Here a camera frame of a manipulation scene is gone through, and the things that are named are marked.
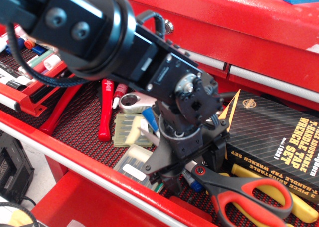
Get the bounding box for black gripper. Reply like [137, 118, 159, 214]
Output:
[142, 100, 229, 195]

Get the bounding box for orange grey scissors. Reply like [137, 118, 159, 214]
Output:
[141, 130, 293, 227]

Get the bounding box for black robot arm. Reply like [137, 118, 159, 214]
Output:
[0, 0, 228, 192]

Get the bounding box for large red open drawer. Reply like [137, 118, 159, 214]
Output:
[0, 32, 319, 227]

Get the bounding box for small red upper drawer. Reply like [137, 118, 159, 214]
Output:
[0, 22, 75, 117]

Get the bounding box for clear plastic bit case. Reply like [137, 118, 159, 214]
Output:
[114, 144, 163, 193]

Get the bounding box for blue capped white marker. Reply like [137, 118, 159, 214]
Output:
[142, 107, 203, 192]

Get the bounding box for green plastic bit case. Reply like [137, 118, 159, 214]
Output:
[112, 113, 153, 147]

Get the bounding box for silver metal hand tool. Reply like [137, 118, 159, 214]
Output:
[118, 92, 156, 114]

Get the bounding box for black yellow tap wrench box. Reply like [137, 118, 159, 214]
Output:
[221, 90, 319, 204]

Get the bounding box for small red threadlocker bottle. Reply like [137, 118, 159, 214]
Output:
[112, 83, 129, 109]

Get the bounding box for red tool chest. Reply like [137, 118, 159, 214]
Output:
[0, 0, 319, 227]

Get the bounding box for round silver chest lock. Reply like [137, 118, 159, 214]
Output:
[164, 19, 174, 34]

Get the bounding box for dark red marker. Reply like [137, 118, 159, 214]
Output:
[24, 61, 47, 79]

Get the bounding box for black electronic box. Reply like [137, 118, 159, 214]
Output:
[0, 131, 34, 204]

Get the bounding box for yellow object at corner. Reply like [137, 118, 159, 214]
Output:
[8, 210, 33, 227]

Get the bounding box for green white marker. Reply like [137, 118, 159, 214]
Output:
[27, 50, 54, 68]

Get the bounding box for orange capped marker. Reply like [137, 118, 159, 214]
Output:
[24, 39, 36, 50]

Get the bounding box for yellow handled tin snips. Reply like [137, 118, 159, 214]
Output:
[220, 163, 319, 227]

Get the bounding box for red handled long tool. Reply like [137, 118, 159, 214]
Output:
[98, 79, 114, 142]

